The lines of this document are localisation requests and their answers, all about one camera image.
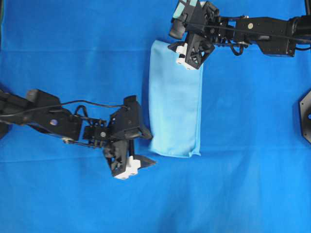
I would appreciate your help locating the royal blue table cloth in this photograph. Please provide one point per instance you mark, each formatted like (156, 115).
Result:
(254, 171)

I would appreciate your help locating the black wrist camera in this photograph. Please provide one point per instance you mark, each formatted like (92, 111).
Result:
(177, 29)
(131, 103)

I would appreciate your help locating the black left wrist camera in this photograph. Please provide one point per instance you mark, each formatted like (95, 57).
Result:
(131, 103)

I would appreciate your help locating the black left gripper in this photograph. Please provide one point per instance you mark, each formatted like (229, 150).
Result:
(124, 126)

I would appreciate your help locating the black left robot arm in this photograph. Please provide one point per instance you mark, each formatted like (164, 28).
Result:
(46, 114)

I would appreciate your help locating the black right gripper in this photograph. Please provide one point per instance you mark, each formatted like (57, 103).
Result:
(195, 46)

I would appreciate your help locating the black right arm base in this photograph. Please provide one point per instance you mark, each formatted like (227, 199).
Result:
(305, 116)

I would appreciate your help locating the light blue towel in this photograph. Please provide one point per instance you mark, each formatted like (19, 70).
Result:
(175, 104)

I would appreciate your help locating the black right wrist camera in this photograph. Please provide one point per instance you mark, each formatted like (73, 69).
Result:
(177, 29)

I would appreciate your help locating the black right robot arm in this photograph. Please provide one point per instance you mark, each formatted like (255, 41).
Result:
(274, 37)

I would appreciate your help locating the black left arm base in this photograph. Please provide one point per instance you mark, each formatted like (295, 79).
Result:
(4, 128)

